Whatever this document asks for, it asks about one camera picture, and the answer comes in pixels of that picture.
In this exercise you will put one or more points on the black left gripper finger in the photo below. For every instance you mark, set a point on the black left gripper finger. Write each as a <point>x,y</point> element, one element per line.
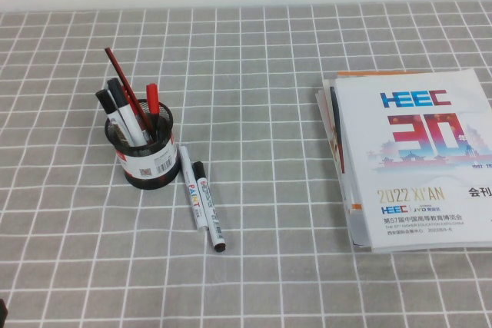
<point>2,309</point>

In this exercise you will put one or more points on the short black-capped whiteboard marker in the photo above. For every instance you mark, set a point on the short black-capped whiteboard marker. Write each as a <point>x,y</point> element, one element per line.
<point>130,128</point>

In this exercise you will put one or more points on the black mesh pen holder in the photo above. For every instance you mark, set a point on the black mesh pen holder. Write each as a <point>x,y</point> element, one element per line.
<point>153,161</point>

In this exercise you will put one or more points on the silver paint marker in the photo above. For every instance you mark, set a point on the silver paint marker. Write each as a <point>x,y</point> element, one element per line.
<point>192,189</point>

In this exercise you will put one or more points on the long black-capped whiteboard marker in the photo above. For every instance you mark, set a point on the long black-capped whiteboard marker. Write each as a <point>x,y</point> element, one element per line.
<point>211,220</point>

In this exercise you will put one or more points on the black-capped white marker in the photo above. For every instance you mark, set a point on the black-capped white marker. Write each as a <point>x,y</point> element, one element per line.
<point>104,100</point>

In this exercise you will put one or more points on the red-capped black marker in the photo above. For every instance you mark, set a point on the red-capped black marker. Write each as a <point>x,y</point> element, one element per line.
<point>152,97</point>

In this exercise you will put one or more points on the red and black pencil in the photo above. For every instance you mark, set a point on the red and black pencil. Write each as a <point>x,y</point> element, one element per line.
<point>115,63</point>

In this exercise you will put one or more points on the grey white-grid tablecloth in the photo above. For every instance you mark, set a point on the grey white-grid tablecloth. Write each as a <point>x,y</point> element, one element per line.
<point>269,113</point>

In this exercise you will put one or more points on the dark-cover booklet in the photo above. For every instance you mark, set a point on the dark-cover booklet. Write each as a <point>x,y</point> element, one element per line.
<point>336,128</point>

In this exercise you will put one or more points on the white HEEC booklet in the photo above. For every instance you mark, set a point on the white HEEC booklet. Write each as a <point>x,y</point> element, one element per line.
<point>423,174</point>

